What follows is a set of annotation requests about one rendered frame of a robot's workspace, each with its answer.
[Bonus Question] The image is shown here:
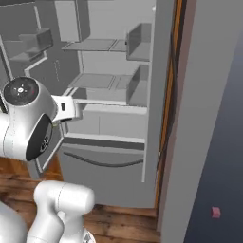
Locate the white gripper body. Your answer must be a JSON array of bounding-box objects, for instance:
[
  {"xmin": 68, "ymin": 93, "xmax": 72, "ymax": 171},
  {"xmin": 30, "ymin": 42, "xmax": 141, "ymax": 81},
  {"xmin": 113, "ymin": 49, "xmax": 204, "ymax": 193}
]
[{"xmin": 72, "ymin": 98, "xmax": 84, "ymax": 122}]

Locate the grey fridge crisper drawer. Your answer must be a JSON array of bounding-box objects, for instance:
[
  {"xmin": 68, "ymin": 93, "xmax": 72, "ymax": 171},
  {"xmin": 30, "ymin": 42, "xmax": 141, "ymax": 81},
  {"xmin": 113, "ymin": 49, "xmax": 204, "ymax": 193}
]
[{"xmin": 65, "ymin": 103, "xmax": 148, "ymax": 140}]

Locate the grey glass fridge shelf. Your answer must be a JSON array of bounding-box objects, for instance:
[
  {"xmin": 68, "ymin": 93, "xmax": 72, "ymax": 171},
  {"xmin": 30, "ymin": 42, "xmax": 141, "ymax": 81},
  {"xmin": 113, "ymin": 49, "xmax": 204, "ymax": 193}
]
[
  {"xmin": 67, "ymin": 72, "xmax": 133, "ymax": 91},
  {"xmin": 61, "ymin": 38, "xmax": 128, "ymax": 53}
]

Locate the grey left fridge door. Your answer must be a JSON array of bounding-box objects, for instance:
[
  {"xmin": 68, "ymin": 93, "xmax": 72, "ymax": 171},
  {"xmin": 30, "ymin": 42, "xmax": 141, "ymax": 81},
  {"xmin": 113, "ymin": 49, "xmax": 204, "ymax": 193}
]
[{"xmin": 0, "ymin": 0, "xmax": 81, "ymax": 181}]

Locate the grey fridge door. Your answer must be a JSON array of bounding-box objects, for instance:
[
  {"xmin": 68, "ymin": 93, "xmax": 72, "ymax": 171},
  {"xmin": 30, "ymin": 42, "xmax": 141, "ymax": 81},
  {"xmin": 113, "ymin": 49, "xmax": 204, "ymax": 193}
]
[
  {"xmin": 0, "ymin": 0, "xmax": 81, "ymax": 181},
  {"xmin": 125, "ymin": 0, "xmax": 177, "ymax": 210}
]

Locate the grey fridge door bin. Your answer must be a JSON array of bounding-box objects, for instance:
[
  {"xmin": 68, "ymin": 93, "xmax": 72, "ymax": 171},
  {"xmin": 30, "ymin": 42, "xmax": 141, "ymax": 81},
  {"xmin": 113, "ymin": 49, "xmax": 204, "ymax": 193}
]
[
  {"xmin": 125, "ymin": 64, "xmax": 150, "ymax": 107},
  {"xmin": 125, "ymin": 22, "xmax": 152, "ymax": 63},
  {"xmin": 9, "ymin": 28, "xmax": 54, "ymax": 63}
]

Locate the grey fridge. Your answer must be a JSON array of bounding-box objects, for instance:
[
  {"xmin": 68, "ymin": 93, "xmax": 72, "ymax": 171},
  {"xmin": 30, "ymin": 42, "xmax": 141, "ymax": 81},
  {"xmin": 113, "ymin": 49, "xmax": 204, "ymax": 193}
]
[{"xmin": 0, "ymin": 0, "xmax": 178, "ymax": 210}]

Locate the grey right fridge door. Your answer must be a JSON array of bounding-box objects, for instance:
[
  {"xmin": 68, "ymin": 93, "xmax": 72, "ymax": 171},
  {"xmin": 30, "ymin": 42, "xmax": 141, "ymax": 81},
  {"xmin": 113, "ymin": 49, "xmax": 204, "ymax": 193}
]
[{"xmin": 125, "ymin": 0, "xmax": 177, "ymax": 210}]

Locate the grey freezer drawer front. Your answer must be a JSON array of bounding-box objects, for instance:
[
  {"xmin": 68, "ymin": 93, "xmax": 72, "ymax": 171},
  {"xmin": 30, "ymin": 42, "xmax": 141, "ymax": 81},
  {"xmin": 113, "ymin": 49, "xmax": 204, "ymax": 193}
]
[{"xmin": 56, "ymin": 142, "xmax": 157, "ymax": 209}]

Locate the brown wooden cabinet side panel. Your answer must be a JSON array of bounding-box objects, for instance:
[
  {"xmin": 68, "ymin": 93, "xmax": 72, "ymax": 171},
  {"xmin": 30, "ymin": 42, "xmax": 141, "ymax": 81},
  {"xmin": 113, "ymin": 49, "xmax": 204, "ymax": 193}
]
[{"xmin": 154, "ymin": 0, "xmax": 197, "ymax": 222}]

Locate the tall grey cabinet panel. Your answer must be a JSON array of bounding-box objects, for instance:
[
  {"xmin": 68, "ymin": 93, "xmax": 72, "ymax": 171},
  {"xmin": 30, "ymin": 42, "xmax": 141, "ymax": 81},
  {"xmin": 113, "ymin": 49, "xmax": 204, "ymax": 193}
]
[{"xmin": 157, "ymin": 0, "xmax": 243, "ymax": 243}]

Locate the dark curved freezer drawer handle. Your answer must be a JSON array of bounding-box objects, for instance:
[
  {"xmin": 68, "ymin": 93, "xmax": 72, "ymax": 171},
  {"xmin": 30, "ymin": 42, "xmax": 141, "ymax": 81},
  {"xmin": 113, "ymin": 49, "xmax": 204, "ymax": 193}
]
[{"xmin": 63, "ymin": 151, "xmax": 145, "ymax": 169}]

